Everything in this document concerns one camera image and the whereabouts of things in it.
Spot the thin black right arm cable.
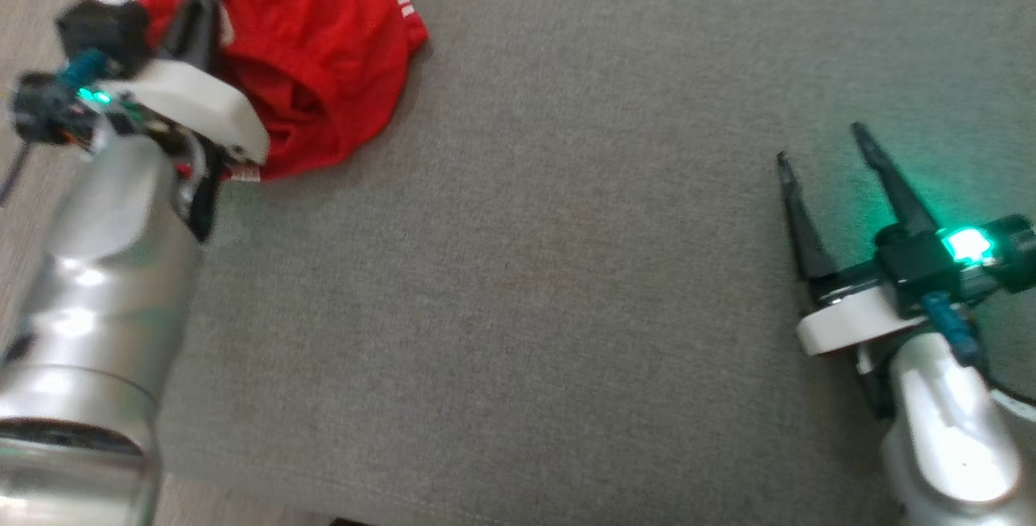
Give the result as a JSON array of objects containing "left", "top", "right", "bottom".
[{"left": 975, "top": 364, "right": 1036, "bottom": 411}]

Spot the red Bulls basketball jersey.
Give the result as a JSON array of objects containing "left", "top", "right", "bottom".
[{"left": 99, "top": 0, "right": 430, "bottom": 185}]

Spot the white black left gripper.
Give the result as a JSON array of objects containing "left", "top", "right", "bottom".
[{"left": 97, "top": 0, "right": 270, "bottom": 240}]

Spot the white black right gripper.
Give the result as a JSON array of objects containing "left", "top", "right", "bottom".
[{"left": 775, "top": 122, "right": 948, "bottom": 420}]

